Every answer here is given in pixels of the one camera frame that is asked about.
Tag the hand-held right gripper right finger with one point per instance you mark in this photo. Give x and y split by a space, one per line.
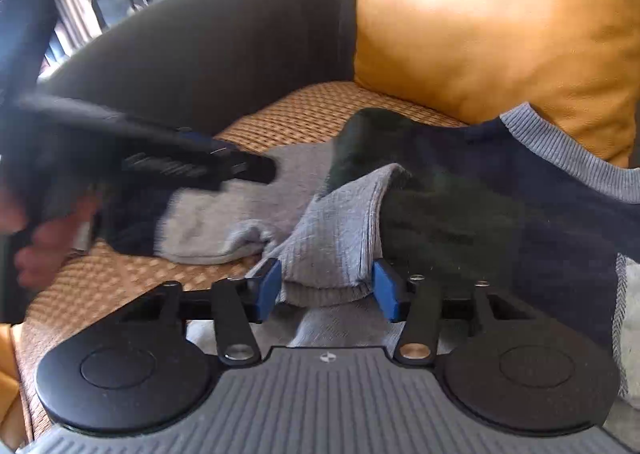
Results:
385 291

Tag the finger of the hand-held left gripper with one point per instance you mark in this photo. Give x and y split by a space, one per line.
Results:
250 169
195 139

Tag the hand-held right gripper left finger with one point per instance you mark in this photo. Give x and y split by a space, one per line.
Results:
270 289

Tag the person's left hand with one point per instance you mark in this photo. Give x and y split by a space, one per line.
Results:
50 244

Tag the brown woven sofa mat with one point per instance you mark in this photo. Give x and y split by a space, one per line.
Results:
300 108

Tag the plastic drawer unit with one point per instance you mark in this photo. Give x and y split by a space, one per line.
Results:
56 46

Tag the black leather sofa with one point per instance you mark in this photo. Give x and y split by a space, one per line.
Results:
200 43

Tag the orange leather cushion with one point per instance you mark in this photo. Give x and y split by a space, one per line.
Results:
475 23

